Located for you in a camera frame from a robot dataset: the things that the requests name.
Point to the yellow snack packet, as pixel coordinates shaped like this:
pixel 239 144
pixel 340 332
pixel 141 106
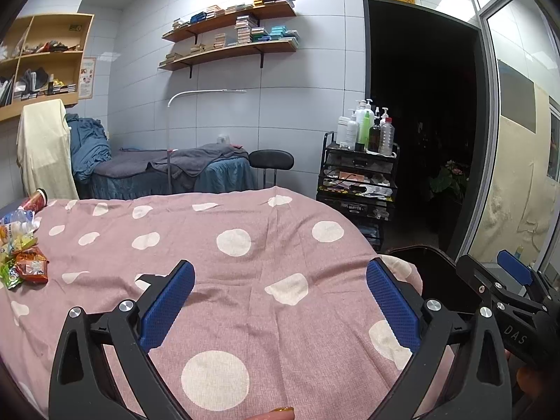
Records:
pixel 19 243

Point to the black metal cart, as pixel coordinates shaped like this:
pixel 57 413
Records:
pixel 350 159

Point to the green snack packet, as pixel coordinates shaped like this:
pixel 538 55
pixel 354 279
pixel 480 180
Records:
pixel 9 273

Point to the small clear container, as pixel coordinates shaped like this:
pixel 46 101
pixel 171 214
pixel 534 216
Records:
pixel 223 139

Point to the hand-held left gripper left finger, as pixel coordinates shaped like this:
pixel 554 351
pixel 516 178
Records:
pixel 168 306

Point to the grey blanket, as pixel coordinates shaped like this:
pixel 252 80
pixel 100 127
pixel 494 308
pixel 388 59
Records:
pixel 197 157

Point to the brown bottle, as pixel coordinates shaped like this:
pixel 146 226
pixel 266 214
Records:
pixel 375 138

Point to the blue skirted massage bed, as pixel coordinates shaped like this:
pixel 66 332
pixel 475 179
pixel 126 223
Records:
pixel 232 175

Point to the potted plant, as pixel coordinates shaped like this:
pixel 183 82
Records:
pixel 450 179

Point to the blue blanket pile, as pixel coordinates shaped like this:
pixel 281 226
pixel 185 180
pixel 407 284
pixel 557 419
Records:
pixel 87 144

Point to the wooden wall shelf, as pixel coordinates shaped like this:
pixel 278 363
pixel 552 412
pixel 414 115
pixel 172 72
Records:
pixel 227 21
pixel 227 52

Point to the pile of assorted items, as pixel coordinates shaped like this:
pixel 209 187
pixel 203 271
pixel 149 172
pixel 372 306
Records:
pixel 48 47

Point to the white floor lamp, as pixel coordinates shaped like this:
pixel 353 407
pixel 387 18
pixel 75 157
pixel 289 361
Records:
pixel 169 140

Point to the dark folded clothes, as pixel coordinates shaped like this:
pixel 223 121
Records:
pixel 35 79

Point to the wall poster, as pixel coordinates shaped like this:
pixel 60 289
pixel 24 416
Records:
pixel 86 78

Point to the person's right hand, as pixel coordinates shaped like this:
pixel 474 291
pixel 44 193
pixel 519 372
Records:
pixel 533 385

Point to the grey framed glass partition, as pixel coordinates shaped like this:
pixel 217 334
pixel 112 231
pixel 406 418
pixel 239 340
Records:
pixel 490 118

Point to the white jar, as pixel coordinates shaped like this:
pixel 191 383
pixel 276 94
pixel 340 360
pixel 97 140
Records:
pixel 342 131

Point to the wooden wall cabinet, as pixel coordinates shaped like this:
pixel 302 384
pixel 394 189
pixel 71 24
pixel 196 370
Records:
pixel 89 52

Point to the pink polka dot blanket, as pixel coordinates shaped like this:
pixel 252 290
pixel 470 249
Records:
pixel 262 306

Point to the black stool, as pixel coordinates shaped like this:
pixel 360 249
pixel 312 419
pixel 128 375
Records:
pixel 271 159

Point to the clear bottle red cap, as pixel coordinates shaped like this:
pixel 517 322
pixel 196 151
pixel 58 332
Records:
pixel 387 140

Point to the black trash bin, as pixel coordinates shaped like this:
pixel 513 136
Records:
pixel 433 267

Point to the row of small boxes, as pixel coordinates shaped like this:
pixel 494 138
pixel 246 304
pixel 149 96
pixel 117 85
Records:
pixel 63 89

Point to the red paper cup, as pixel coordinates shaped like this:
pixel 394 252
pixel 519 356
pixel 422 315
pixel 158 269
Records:
pixel 36 201

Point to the person's left hand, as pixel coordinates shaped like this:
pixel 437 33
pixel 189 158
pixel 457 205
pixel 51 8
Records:
pixel 275 415

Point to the green bottle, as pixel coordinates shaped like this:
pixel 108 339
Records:
pixel 364 131

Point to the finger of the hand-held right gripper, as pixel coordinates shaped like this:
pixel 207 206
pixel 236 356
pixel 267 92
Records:
pixel 516 269
pixel 481 280

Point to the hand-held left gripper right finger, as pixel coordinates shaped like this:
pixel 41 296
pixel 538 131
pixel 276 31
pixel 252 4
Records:
pixel 393 310

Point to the cream cloth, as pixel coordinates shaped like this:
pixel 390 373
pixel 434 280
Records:
pixel 43 148

